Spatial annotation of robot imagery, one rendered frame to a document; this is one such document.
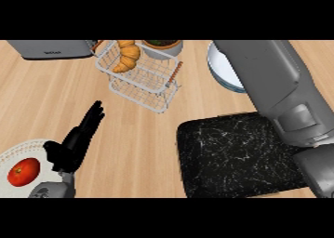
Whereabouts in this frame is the white round plate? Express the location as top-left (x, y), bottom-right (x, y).
top-left (0, 139), bottom-right (66, 199)

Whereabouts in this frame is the black marble tray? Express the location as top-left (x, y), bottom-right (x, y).
top-left (175, 112), bottom-right (310, 199)

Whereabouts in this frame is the white tiered wire basket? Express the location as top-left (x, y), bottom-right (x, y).
top-left (92, 40), bottom-right (185, 114)

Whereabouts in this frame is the white plant pot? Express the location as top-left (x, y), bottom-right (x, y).
top-left (141, 40), bottom-right (185, 61)

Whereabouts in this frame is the red tomato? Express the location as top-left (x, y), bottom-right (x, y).
top-left (7, 157), bottom-right (42, 188)

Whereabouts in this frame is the golden croissant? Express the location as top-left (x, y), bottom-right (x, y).
top-left (110, 40), bottom-right (143, 74)

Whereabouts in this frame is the grey toaster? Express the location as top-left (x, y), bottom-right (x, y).
top-left (7, 40), bottom-right (98, 61)

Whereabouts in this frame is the white bowl with blue rim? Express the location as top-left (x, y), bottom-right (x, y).
top-left (208, 41), bottom-right (247, 94)

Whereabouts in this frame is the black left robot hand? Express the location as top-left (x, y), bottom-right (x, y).
top-left (42, 99), bottom-right (107, 174)

